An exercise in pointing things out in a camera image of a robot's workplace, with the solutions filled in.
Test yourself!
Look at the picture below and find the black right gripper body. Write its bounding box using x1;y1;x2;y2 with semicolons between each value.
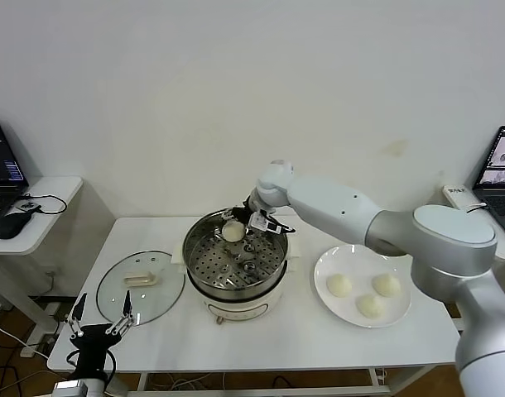
235;196;277;227

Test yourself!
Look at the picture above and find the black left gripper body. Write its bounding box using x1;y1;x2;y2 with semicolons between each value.
68;324;125;374

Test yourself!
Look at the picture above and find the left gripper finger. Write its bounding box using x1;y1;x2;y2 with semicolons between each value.
106;289;137;336
63;292;89;337

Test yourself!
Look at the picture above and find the white steamed baozi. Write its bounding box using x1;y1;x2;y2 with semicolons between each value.
325;272;354;298
355;293;387;319
221;220;246;243
371;271;402;297

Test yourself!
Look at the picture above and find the glass lid with cream handle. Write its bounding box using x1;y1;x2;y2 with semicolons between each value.
95;250;186;328

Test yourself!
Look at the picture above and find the stainless steel steamer pot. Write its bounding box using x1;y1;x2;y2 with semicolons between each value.
181;208;289;301

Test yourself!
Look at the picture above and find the cream electric cooker base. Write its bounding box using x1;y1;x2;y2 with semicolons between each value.
171;235;302;327

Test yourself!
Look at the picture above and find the white round plate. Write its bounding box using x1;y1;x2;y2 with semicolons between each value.
313;243;413;329

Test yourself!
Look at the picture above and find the black computer mouse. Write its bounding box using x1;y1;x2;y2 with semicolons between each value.
0;211;32;241

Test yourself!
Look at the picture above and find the black open laptop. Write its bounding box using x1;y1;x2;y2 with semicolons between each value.
0;117;31;235

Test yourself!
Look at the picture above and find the white labelled box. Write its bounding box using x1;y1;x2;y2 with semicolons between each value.
442;184;481;210

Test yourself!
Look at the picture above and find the grey open laptop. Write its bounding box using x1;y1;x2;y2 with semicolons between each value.
471;125;505;241

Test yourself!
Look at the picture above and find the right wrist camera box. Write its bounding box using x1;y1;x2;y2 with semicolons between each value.
248;209;279;233

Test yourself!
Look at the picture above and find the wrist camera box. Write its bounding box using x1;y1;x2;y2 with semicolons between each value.
52;379;90;397
248;209;279;233

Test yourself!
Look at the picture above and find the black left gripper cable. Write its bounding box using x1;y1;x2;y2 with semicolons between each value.
65;349;117;384

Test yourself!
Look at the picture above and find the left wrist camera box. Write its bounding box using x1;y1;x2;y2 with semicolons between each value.
52;379;90;397

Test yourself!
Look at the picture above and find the black usb hub with cable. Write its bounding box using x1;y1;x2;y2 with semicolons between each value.
15;193;68;216

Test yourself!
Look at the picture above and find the white table frame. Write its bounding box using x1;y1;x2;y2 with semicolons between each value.
103;363;392;397

